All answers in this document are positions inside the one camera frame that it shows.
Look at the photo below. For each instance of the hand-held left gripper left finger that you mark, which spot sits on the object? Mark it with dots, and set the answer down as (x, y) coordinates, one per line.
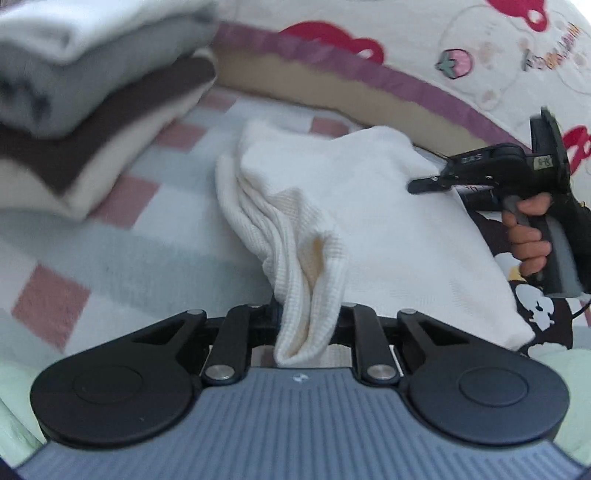
(231, 341)

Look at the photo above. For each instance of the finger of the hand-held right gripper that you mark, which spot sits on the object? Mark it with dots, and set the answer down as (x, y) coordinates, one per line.
(425, 184)

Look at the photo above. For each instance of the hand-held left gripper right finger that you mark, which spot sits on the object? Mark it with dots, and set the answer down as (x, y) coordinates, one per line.
(367, 341)

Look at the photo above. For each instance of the cream garment with green trim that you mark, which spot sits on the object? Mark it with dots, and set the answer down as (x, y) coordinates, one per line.
(369, 221)

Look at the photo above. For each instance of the person's right hand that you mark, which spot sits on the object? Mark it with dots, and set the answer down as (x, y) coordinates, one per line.
(526, 244)

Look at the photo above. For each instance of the checked bedsheet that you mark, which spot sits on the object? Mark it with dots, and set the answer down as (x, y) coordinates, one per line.
(161, 258)

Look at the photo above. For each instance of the bear print quilt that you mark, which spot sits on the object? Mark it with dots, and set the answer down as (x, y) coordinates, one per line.
(415, 37)

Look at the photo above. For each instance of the beige folded garment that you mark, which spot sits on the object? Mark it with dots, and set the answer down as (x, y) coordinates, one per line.
(92, 184)

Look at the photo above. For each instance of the light green garment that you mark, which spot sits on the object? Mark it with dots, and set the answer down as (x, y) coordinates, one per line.
(18, 406)

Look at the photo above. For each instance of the dark brown folded garment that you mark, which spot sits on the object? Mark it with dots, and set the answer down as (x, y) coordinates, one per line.
(115, 124)

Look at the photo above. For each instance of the grey folded garment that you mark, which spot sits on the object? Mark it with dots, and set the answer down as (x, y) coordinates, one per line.
(115, 78)

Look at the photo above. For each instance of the white folded garment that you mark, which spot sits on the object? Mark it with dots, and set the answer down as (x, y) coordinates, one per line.
(92, 23)

